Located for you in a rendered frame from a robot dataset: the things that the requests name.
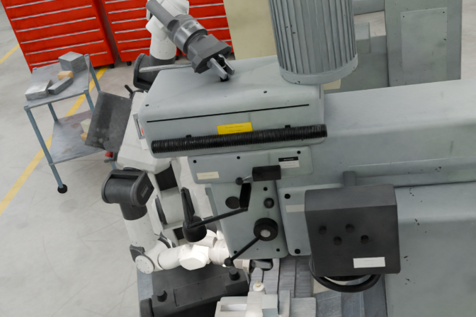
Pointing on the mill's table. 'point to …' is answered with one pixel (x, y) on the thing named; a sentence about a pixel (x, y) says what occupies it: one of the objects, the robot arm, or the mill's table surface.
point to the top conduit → (239, 139)
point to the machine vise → (234, 309)
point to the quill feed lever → (270, 230)
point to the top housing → (228, 105)
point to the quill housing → (246, 224)
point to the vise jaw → (254, 304)
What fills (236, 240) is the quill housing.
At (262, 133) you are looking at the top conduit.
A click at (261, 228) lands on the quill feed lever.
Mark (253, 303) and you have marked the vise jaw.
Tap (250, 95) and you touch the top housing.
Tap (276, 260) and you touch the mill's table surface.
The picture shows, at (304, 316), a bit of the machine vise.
